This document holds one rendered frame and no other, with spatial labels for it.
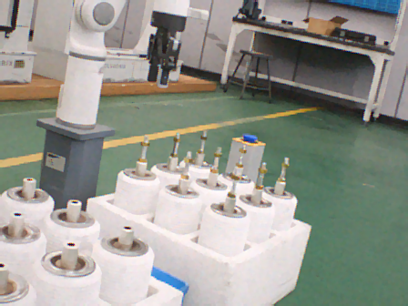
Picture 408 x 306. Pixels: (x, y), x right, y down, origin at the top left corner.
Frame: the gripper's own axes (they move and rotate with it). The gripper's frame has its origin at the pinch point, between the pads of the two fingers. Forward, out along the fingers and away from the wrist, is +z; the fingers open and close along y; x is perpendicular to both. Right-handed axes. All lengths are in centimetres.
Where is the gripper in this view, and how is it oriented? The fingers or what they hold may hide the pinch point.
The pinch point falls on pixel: (158, 78)
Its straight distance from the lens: 118.7
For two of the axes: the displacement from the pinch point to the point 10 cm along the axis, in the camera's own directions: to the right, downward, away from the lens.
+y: 4.1, 2.8, -8.7
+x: 8.9, 0.8, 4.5
